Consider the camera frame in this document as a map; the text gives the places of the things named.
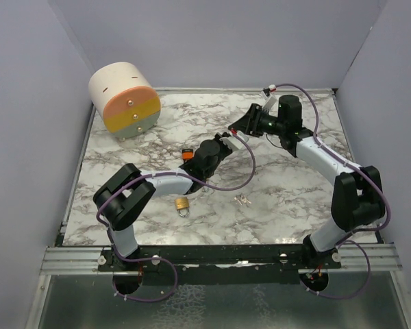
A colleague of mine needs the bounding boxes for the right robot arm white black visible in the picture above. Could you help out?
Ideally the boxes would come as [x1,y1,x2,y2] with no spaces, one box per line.
[228,95,386,268]

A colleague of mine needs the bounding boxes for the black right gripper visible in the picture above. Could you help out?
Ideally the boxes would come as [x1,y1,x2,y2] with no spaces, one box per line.
[228,103,286,138]

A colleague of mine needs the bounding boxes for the cream cylindrical drawer box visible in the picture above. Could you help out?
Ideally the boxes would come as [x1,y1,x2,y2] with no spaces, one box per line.
[88,62,162,138]

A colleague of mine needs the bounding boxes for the brass padlock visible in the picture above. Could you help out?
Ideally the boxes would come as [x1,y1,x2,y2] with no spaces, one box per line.
[175,197,190,218]

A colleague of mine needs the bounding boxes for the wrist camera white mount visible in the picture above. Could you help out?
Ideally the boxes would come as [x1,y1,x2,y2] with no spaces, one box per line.
[261,84,277,113]
[221,131,249,151]

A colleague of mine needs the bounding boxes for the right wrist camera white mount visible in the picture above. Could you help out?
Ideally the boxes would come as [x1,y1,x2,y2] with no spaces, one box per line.
[261,84,277,113]

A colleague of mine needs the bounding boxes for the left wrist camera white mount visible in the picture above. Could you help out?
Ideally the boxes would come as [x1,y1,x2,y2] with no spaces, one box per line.
[221,131,249,151]

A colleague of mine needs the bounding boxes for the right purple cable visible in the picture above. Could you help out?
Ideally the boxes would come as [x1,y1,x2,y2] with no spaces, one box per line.
[272,82,395,300]

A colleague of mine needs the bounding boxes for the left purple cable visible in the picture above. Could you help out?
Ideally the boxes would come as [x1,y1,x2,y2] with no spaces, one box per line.
[96,132,257,303]

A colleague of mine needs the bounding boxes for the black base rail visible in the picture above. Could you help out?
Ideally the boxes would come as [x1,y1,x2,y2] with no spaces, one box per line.
[98,244,340,285]

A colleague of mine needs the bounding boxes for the small silver key bunch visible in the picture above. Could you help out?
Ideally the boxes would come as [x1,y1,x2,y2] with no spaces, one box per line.
[234,195,252,206]

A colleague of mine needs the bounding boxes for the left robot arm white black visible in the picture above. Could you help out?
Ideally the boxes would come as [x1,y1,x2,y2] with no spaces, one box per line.
[92,133,245,271]

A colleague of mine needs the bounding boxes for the purple cable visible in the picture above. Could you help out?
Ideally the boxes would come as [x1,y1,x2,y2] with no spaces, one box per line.
[272,82,395,300]
[96,132,257,303]

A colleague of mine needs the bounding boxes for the orange black padlock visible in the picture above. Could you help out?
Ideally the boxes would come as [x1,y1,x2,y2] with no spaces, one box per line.
[182,148,195,162]

